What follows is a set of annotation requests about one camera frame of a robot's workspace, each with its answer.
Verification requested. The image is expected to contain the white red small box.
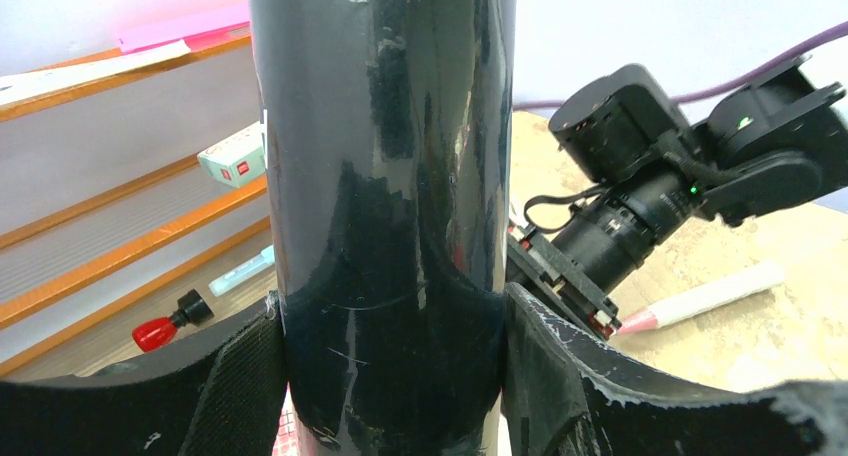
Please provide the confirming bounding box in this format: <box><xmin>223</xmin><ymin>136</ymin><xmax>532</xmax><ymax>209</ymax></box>
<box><xmin>197</xmin><ymin>122</ymin><xmax>266</xmax><ymax>188</ymax></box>

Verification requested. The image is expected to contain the pink badminton racket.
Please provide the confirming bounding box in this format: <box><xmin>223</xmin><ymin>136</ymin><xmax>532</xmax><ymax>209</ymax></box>
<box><xmin>615</xmin><ymin>261</ymin><xmax>786</xmax><ymax>335</ymax></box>

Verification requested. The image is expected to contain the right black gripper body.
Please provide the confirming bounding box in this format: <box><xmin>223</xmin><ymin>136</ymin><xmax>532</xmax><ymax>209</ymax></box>
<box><xmin>506</xmin><ymin>224</ymin><xmax>622</xmax><ymax>341</ymax></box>

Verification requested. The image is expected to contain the black shuttlecock tube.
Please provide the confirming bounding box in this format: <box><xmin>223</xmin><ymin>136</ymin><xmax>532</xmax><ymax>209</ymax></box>
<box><xmin>248</xmin><ymin>0</ymin><xmax>516</xmax><ymax>455</ymax></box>

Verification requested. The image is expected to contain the clear plastic blister package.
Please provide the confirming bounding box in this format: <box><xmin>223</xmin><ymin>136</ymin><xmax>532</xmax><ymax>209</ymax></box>
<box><xmin>1</xmin><ymin>40</ymin><xmax>191</xmax><ymax>106</ymax></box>

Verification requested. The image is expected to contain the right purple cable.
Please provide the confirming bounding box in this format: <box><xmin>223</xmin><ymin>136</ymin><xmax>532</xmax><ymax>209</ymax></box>
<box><xmin>513</xmin><ymin>20</ymin><xmax>848</xmax><ymax>113</ymax></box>

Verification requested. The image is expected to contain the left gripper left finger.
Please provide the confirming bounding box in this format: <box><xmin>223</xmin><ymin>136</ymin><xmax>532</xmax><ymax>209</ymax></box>
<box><xmin>1</xmin><ymin>293</ymin><xmax>287</xmax><ymax>455</ymax></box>

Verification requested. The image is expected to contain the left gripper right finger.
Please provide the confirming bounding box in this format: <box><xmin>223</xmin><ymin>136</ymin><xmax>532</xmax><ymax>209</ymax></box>
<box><xmin>503</xmin><ymin>283</ymin><xmax>847</xmax><ymax>455</ymax></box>

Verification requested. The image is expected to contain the pink flat ruler package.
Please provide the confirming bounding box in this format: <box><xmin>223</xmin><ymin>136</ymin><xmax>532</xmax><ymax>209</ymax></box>
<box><xmin>115</xmin><ymin>3</ymin><xmax>250</xmax><ymax>54</ymax></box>

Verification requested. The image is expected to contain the pink racket cover bag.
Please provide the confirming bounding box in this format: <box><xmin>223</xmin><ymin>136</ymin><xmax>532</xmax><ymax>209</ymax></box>
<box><xmin>271</xmin><ymin>393</ymin><xmax>299</xmax><ymax>456</ymax></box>

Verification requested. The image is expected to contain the wooden three-tier shelf rack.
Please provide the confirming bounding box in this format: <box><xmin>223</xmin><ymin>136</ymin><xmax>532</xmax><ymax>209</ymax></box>
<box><xmin>1</xmin><ymin>37</ymin><xmax>269</xmax><ymax>379</ymax></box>

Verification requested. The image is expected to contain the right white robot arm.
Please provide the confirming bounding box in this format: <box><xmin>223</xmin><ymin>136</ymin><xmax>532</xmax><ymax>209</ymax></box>
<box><xmin>506</xmin><ymin>57</ymin><xmax>847</xmax><ymax>340</ymax></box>

